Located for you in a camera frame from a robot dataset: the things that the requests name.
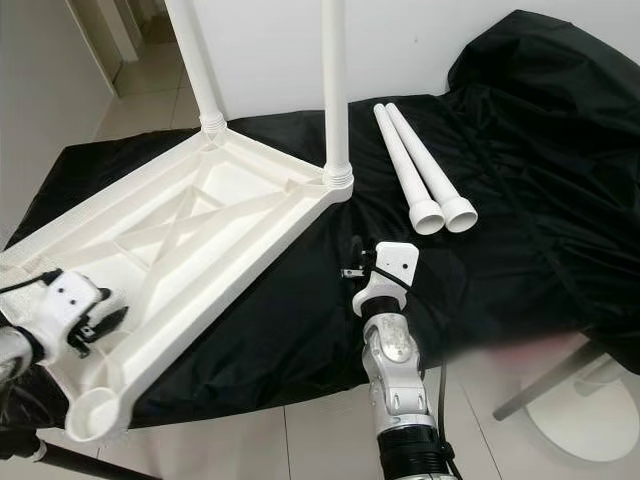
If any pink cushion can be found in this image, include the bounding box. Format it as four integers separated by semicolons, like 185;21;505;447
480;335;576;376

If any black fabric table cover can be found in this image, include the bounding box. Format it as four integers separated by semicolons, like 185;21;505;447
0;10;640;461

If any white plastic table leg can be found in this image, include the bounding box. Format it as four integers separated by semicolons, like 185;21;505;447
320;0;356;191
372;103;446;236
165;0;229;141
385;102;479;234

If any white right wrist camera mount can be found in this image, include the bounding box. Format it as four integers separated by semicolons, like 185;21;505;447
352;242;419;316

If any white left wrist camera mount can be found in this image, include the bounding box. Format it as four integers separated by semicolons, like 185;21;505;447
35;270;106;346

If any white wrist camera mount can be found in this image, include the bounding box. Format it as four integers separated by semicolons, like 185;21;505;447
35;270;106;346
352;242;419;316

